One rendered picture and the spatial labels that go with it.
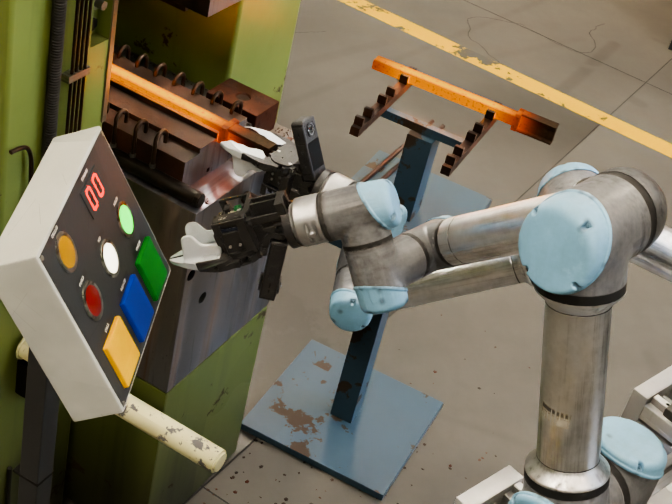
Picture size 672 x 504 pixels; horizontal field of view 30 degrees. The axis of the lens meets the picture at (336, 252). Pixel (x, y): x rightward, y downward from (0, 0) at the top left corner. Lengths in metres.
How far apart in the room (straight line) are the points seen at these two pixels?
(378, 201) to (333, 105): 2.74
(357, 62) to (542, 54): 0.87
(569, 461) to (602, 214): 0.36
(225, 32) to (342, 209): 0.83
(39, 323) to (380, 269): 0.49
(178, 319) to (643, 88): 3.24
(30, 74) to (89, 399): 0.54
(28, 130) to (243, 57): 0.67
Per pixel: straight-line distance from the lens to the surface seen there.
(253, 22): 2.60
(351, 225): 1.82
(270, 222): 1.86
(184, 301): 2.39
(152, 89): 2.42
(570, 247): 1.53
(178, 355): 2.49
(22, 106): 2.05
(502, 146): 4.56
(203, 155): 2.32
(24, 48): 2.00
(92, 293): 1.76
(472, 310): 3.73
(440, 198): 2.93
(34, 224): 1.73
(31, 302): 1.70
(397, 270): 1.84
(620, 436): 1.86
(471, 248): 1.85
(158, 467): 2.71
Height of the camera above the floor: 2.22
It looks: 36 degrees down
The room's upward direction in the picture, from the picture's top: 14 degrees clockwise
